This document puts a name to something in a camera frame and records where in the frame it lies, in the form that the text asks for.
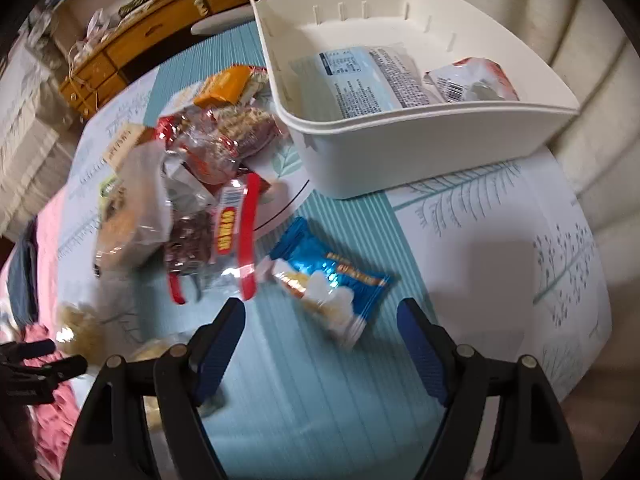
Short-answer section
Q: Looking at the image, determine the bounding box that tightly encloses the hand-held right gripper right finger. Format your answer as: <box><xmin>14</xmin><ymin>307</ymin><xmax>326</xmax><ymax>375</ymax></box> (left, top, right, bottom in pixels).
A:
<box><xmin>396</xmin><ymin>298</ymin><xmax>583</xmax><ymax>480</ymax></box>

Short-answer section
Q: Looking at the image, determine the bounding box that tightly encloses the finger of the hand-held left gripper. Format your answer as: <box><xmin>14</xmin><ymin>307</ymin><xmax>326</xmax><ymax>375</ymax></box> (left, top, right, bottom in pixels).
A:
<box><xmin>0</xmin><ymin>339</ymin><xmax>56</xmax><ymax>361</ymax></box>
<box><xmin>10</xmin><ymin>354</ymin><xmax>89</xmax><ymax>384</ymax></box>

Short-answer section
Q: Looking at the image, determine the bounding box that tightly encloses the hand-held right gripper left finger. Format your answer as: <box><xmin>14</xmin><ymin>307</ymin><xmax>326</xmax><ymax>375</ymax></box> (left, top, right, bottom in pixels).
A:
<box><xmin>60</xmin><ymin>298</ymin><xmax>247</xmax><ymax>480</ymax></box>

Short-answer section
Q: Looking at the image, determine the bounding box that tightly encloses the blue foil snack packet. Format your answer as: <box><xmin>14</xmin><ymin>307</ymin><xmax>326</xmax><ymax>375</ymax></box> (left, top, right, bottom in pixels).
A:
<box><xmin>256</xmin><ymin>216</ymin><xmax>396</xmax><ymax>350</ymax></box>

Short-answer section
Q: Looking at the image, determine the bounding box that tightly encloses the white floral plate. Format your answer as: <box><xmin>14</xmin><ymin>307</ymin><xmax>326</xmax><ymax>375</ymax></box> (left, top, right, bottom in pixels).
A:
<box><xmin>150</xmin><ymin>85</ymin><xmax>313</xmax><ymax>241</ymax></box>

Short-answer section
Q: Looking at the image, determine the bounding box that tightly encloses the white plastic storage bin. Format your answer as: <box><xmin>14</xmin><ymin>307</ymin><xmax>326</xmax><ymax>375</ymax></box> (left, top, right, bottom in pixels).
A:
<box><xmin>248</xmin><ymin>0</ymin><xmax>582</xmax><ymax>200</ymax></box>

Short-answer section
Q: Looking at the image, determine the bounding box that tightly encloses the brown paper snack packet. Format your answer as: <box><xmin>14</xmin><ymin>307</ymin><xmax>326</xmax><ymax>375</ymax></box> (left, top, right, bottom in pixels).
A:
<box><xmin>102</xmin><ymin>124</ymin><xmax>156</xmax><ymax>173</ymax></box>

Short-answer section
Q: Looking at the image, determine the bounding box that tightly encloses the clear bag of lumpy cookies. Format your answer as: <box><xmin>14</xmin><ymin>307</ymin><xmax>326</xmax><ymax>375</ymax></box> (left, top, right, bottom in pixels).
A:
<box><xmin>55</xmin><ymin>300</ymin><xmax>108</xmax><ymax>361</ymax></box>

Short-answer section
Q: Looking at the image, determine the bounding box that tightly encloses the dark blue cloth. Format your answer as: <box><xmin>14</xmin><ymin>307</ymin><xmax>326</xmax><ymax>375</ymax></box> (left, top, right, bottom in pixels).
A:
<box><xmin>7</xmin><ymin>220</ymin><xmax>42</xmax><ymax>322</ymax></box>

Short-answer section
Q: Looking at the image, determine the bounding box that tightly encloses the pink blanket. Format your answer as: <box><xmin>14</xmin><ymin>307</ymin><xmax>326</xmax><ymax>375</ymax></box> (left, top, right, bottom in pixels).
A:
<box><xmin>0</xmin><ymin>187</ymin><xmax>83</xmax><ymax>480</ymax></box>

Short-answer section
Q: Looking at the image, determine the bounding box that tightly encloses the red striped clear packet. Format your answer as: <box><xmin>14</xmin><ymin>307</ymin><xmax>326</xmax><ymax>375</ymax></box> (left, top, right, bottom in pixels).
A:
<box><xmin>210</xmin><ymin>172</ymin><xmax>263</xmax><ymax>302</ymax></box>

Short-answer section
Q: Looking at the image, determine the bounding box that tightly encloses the white lace cloth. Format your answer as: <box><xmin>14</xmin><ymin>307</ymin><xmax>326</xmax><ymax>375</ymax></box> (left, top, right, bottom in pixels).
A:
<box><xmin>0</xmin><ymin>45</ymin><xmax>76</xmax><ymax>221</ymax></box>

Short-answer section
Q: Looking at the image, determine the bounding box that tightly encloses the red clear snack packet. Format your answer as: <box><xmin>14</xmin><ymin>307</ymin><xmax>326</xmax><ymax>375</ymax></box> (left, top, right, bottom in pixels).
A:
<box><xmin>156</xmin><ymin>104</ymin><xmax>283</xmax><ymax>183</ymax></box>

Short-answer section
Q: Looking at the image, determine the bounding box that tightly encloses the orange label snack packet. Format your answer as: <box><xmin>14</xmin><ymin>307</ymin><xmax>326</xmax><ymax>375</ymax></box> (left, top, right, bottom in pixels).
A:
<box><xmin>192</xmin><ymin>65</ymin><xmax>268</xmax><ymax>108</ymax></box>

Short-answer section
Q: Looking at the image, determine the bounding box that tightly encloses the red white snack packet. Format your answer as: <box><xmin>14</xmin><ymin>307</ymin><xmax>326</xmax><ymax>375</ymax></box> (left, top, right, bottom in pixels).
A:
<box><xmin>422</xmin><ymin>57</ymin><xmax>521</xmax><ymax>106</ymax></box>

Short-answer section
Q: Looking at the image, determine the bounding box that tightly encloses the light blue snack packet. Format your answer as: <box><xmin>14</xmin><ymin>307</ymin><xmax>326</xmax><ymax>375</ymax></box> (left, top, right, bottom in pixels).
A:
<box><xmin>289</xmin><ymin>46</ymin><xmax>441</xmax><ymax>120</ymax></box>

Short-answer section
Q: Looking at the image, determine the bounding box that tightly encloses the wooden desk with drawers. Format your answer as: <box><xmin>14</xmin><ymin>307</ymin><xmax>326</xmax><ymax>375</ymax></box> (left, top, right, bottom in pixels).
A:
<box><xmin>59</xmin><ymin>0</ymin><xmax>291</xmax><ymax>123</ymax></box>

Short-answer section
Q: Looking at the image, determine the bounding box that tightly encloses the clear plastic bag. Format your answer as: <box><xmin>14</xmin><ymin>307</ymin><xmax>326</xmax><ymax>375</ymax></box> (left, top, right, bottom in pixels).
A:
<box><xmin>85</xmin><ymin>7</ymin><xmax>121</xmax><ymax>41</ymax></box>

